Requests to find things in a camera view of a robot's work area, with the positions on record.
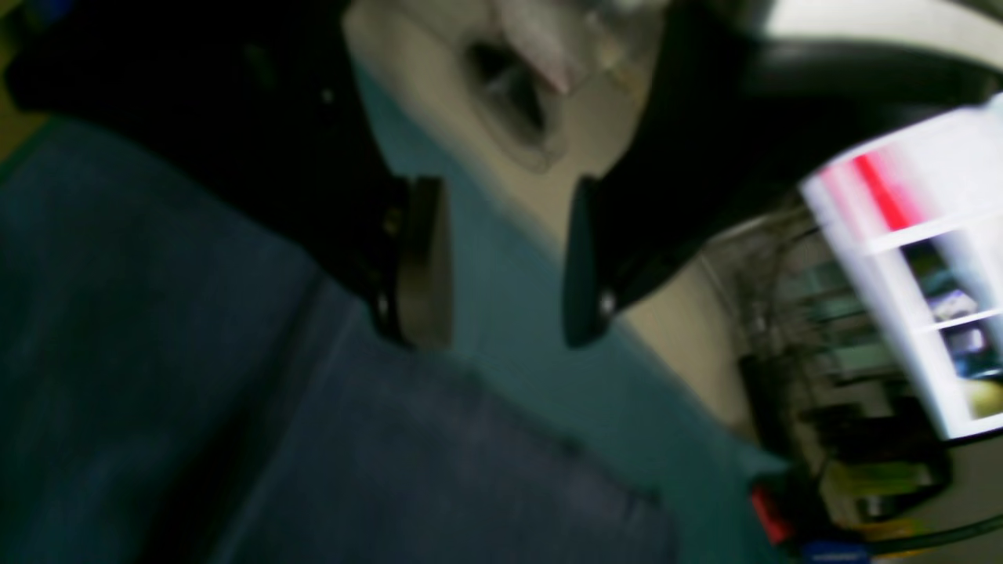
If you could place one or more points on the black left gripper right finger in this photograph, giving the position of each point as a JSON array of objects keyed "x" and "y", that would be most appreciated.
[{"x": 748, "y": 99}]

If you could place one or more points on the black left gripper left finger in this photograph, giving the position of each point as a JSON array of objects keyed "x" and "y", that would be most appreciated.
[{"x": 257, "y": 102}]

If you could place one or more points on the blue-grey T-shirt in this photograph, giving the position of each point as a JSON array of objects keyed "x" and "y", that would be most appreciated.
[{"x": 180, "y": 385}]

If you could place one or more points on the teal table cloth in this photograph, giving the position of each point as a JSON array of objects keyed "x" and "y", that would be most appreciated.
[{"x": 614, "y": 400}]

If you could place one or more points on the orange black clamp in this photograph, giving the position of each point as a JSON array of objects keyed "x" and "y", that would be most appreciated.
[{"x": 773, "y": 511}]

